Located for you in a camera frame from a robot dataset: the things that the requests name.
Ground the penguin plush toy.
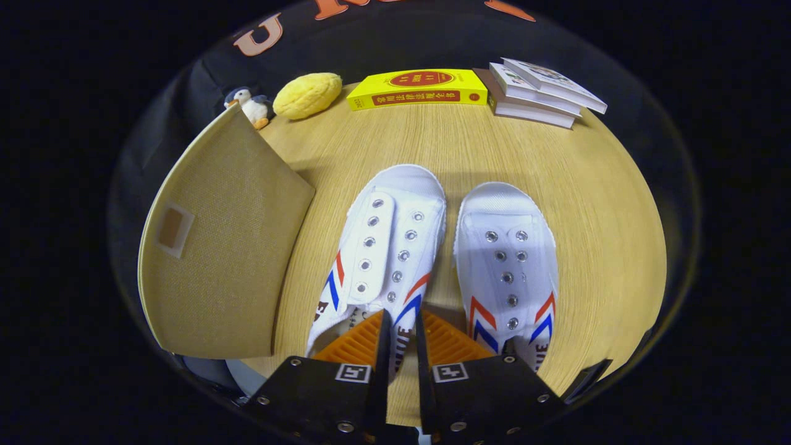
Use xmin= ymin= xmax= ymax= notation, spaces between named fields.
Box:
xmin=224 ymin=86 xmax=273 ymax=130

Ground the yellow bread-shaped plush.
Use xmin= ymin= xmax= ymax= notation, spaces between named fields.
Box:
xmin=273 ymin=72 xmax=343 ymax=121

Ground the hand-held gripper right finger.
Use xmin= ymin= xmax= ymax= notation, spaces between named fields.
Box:
xmin=415 ymin=309 xmax=566 ymax=445

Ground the white canvas shoe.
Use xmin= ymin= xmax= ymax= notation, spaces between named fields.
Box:
xmin=454 ymin=181 xmax=559 ymax=371
xmin=305 ymin=164 xmax=447 ymax=378

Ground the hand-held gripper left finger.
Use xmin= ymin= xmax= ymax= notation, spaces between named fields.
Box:
xmin=244 ymin=309 xmax=393 ymax=445

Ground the thick yellow book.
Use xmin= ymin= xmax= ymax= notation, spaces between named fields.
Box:
xmin=346 ymin=69 xmax=489 ymax=112

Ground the brown cover book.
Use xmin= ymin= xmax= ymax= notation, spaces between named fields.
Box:
xmin=473 ymin=68 xmax=577 ymax=129

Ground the beige fabric storage box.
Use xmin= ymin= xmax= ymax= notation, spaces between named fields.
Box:
xmin=137 ymin=104 xmax=316 ymax=362

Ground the white floral cover book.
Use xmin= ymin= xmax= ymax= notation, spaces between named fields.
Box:
xmin=502 ymin=57 xmax=608 ymax=115

